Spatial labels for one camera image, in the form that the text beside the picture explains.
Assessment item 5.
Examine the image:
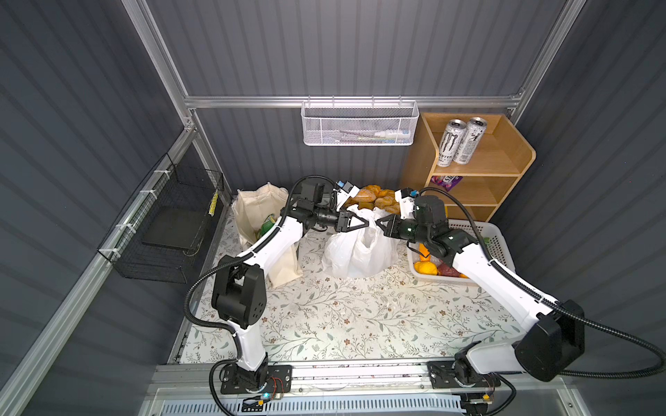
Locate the toothpaste tube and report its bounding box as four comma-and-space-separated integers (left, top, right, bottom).
374, 129, 412, 141

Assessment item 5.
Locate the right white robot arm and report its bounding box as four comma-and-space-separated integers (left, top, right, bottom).
376, 188, 584, 387

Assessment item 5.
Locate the dark red toy fruit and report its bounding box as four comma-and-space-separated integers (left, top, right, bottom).
438, 263, 461, 277

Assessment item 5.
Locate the wooden shelf unit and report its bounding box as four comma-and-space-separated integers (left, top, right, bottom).
399, 113, 536, 222

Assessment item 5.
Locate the white Monster can right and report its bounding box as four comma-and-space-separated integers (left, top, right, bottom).
454, 117, 487, 165

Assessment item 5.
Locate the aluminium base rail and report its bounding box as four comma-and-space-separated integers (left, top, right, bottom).
150, 358, 568, 401

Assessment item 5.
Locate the tray of bread rolls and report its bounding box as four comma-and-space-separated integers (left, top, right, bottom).
343, 185, 400, 214

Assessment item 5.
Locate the white wire wall basket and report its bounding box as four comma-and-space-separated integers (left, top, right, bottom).
300, 98, 420, 147

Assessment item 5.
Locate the white monster can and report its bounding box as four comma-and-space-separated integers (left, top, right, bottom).
454, 117, 487, 165
437, 119, 467, 167

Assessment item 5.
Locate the black wire wall basket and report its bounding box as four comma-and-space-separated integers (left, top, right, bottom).
98, 157, 225, 284

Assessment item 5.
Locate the white Monster can left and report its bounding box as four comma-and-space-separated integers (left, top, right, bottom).
437, 119, 467, 167

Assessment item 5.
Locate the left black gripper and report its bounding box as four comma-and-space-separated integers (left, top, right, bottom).
312, 206, 369, 235

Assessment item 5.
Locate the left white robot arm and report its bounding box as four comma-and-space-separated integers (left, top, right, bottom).
211, 175, 369, 373

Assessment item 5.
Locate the beige canvas tote bag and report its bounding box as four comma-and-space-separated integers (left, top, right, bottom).
232, 183, 303, 288

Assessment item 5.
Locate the white plastic produce basket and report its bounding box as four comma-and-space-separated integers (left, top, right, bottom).
407, 219, 516, 286

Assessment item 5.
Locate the purple snack packet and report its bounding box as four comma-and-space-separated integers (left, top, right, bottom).
430, 176, 463, 192

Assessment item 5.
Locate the white plastic grocery bag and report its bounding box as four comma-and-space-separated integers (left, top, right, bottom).
322, 206, 399, 278

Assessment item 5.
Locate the green snack bag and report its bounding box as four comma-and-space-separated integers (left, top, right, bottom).
256, 213, 277, 239

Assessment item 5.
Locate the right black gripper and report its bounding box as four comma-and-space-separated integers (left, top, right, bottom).
375, 213, 428, 246

